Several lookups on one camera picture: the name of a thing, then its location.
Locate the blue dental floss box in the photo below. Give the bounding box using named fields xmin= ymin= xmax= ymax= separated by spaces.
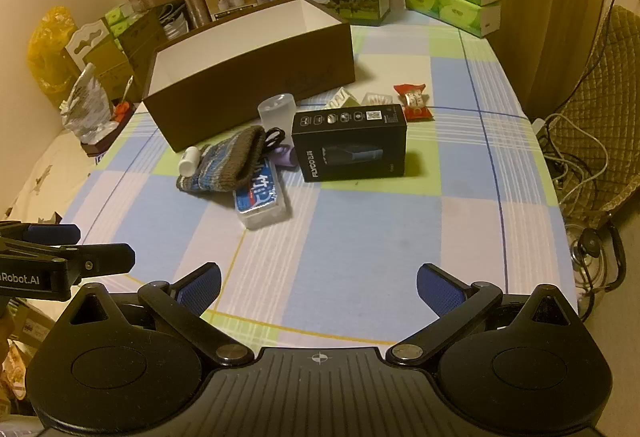
xmin=233 ymin=158 xmax=288 ymax=230

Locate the small white pill bottle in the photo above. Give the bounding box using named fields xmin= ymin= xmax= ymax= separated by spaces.
xmin=178 ymin=146 xmax=201 ymax=177

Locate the purple cream tube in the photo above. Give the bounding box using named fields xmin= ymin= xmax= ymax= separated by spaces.
xmin=270 ymin=145 xmax=298 ymax=170

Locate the black shaver box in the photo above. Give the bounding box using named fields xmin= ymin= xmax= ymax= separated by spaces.
xmin=292 ymin=104 xmax=407 ymax=183

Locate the translucent plastic cup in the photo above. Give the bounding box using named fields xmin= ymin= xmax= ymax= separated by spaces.
xmin=257 ymin=94 xmax=296 ymax=139

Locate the red candy wrapper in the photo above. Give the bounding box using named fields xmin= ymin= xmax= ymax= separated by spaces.
xmin=394 ymin=83 xmax=433 ymax=122

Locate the cotton swabs packet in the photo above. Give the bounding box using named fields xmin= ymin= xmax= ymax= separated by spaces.
xmin=361 ymin=93 xmax=394 ymax=106

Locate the white hair claw clip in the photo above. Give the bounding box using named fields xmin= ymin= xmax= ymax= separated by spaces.
xmin=326 ymin=87 xmax=360 ymax=109

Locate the person left hand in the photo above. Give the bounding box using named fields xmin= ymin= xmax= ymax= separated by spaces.
xmin=0 ymin=311 xmax=14 ymax=362

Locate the dark wooden tray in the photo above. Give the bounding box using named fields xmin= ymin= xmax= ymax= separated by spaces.
xmin=79 ymin=99 xmax=138 ymax=159

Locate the crumpled silver bag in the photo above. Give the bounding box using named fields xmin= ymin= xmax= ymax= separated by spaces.
xmin=60 ymin=62 xmax=118 ymax=145

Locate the black headset on floor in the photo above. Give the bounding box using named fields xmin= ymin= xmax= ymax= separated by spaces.
xmin=565 ymin=219 xmax=627 ymax=322

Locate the checked tablecloth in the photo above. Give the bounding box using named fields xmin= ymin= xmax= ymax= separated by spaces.
xmin=64 ymin=12 xmax=575 ymax=348

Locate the yellow plastic bag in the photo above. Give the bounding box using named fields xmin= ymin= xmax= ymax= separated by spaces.
xmin=27 ymin=6 xmax=79 ymax=109

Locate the white cutout cardboard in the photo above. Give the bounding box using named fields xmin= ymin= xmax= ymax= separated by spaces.
xmin=65 ymin=19 xmax=111 ymax=71

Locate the brown cardboard storage box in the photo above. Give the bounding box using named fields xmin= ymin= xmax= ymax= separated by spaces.
xmin=143 ymin=0 xmax=356 ymax=152

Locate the quilted chair cushion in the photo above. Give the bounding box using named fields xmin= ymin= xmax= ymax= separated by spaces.
xmin=550 ymin=5 xmax=639 ymax=228

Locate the brown cardboard carton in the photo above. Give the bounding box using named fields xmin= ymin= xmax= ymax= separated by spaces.
xmin=85 ymin=0 xmax=190 ymax=102

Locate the white cables bundle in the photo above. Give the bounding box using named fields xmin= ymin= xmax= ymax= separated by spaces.
xmin=529 ymin=112 xmax=612 ymax=209

